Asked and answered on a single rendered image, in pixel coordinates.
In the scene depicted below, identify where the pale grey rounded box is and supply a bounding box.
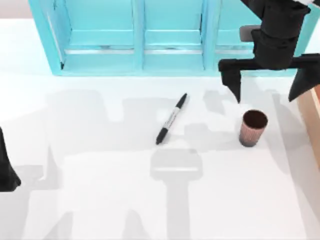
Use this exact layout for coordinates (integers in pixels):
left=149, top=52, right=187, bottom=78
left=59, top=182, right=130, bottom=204
left=239, top=24, right=261, bottom=43

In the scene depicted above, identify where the pink patterned cup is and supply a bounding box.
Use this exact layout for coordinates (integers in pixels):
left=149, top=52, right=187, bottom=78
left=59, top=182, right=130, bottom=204
left=238, top=109, right=269, bottom=148

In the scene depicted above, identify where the light blue rack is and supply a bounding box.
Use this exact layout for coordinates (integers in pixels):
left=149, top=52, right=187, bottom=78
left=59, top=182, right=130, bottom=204
left=27, top=0, right=309, bottom=78

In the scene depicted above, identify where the black marker pen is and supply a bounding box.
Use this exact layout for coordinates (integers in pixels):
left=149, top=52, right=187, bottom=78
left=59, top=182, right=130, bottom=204
left=155, top=92, right=189, bottom=146

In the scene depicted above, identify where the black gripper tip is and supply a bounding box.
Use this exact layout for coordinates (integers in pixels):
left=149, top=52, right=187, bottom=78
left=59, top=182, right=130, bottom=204
left=0, top=126, right=22, bottom=193

